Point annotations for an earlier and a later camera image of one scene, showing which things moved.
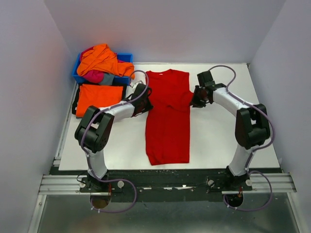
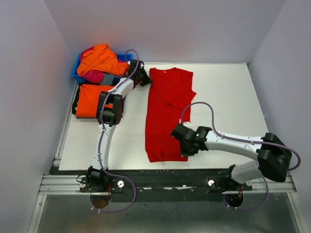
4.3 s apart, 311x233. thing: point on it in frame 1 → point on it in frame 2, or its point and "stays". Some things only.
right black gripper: [197, 103] → [184, 153]
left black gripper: [149, 106] → [147, 80]
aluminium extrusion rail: [61, 184] stays
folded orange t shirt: [96, 95] stays
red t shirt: [167, 122] stays
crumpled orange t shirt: [101, 58] stays
